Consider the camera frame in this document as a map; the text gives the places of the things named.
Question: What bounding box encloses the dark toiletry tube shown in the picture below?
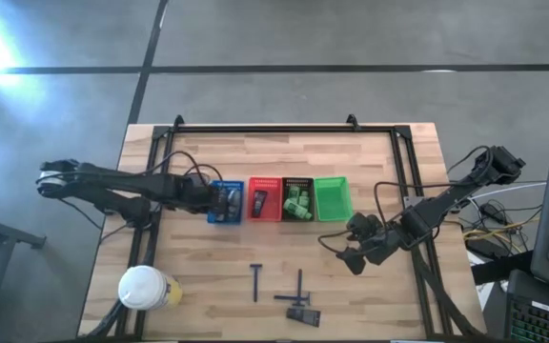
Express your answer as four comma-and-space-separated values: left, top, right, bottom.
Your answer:
252, 189, 270, 219

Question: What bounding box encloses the white cable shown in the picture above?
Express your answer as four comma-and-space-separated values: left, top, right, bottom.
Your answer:
467, 182, 548, 201

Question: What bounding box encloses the black aluminium table frame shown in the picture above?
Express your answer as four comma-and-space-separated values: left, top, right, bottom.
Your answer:
86, 113, 488, 340

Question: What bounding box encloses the backlit black keyboard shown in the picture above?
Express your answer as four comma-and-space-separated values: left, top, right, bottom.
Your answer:
502, 270, 549, 343

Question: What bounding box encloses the blue plastic basket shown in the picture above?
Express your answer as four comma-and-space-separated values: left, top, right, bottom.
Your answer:
207, 179, 246, 225

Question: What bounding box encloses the blue disposable razor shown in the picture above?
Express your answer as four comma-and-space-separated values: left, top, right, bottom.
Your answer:
274, 291, 313, 307
249, 263, 264, 304

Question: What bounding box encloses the red plastic basket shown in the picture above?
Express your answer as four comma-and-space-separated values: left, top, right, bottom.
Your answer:
247, 176, 284, 223

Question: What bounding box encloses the large green travel bottle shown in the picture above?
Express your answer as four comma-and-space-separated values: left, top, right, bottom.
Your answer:
282, 198, 314, 222

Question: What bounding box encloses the dark blue foreground vacuum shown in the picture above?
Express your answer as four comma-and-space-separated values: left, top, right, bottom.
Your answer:
285, 307, 322, 329

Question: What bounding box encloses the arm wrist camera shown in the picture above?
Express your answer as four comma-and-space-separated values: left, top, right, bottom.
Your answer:
345, 212, 384, 239
184, 171, 209, 191

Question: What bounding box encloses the black T-shaped tool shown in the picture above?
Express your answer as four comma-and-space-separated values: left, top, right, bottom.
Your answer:
292, 268, 311, 308

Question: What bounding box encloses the black plastic basket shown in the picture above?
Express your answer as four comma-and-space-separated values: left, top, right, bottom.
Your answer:
281, 176, 315, 223

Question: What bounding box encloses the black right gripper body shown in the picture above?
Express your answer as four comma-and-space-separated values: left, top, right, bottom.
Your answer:
335, 232, 400, 277

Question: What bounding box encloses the yellow cable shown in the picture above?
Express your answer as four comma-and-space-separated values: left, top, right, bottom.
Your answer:
462, 216, 536, 244

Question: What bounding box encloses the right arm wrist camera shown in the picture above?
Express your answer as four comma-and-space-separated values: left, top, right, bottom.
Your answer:
345, 212, 384, 239

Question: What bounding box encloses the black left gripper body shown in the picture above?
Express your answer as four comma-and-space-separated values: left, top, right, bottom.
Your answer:
185, 186, 220, 214

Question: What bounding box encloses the green plastic basket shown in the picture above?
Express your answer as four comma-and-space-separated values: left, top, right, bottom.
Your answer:
313, 175, 355, 223

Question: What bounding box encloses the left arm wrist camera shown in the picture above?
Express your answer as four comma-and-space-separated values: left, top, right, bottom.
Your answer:
184, 171, 209, 191

